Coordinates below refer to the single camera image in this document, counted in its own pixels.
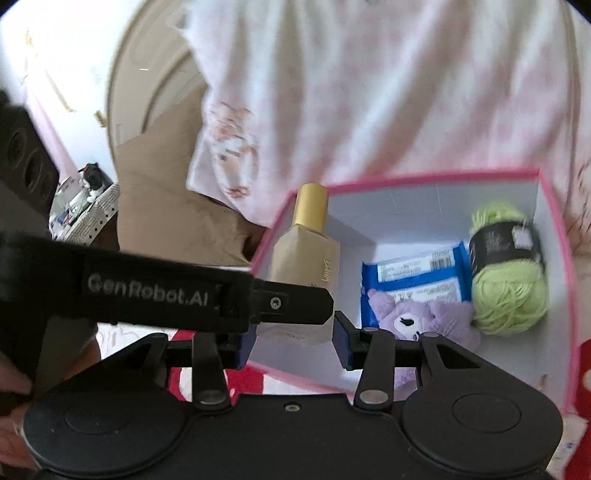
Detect pink hanging cloth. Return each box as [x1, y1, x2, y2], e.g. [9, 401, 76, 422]
[25, 83, 79, 185]

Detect beige foundation bottle gold cap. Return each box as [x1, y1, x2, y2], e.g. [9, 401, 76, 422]
[256, 183, 341, 348]

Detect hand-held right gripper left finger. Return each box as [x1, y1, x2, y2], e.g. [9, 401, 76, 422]
[99, 330, 257, 412]

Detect blue wet wipes packet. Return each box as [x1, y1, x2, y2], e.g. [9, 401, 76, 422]
[361, 242, 472, 329]

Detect nightstand with patterned cloth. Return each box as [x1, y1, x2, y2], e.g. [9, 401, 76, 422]
[48, 182, 121, 243]

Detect red bear printed blanket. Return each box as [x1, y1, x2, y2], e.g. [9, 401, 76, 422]
[95, 320, 591, 480]

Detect beige bed headboard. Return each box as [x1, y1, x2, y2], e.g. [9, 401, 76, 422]
[107, 0, 206, 148]

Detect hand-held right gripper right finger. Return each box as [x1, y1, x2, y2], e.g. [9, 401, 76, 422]
[333, 311, 532, 411]

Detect brown pillow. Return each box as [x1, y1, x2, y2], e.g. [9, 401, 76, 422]
[115, 99, 273, 268]

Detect pink cardboard box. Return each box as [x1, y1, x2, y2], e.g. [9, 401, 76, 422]
[249, 168, 580, 416]

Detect black and white plush toy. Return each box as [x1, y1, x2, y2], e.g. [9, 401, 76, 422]
[78, 162, 114, 200]

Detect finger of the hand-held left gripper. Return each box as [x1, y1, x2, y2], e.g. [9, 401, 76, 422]
[252, 278, 334, 327]

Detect person's left hand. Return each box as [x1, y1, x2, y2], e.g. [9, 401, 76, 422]
[0, 355, 36, 472]

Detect purple plush toy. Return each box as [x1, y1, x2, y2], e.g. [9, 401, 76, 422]
[367, 288, 482, 388]

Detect pink checked cartoon pillow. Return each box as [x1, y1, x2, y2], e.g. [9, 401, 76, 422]
[187, 0, 591, 232]

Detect green yarn ball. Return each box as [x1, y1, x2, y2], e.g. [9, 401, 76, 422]
[468, 202, 550, 335]

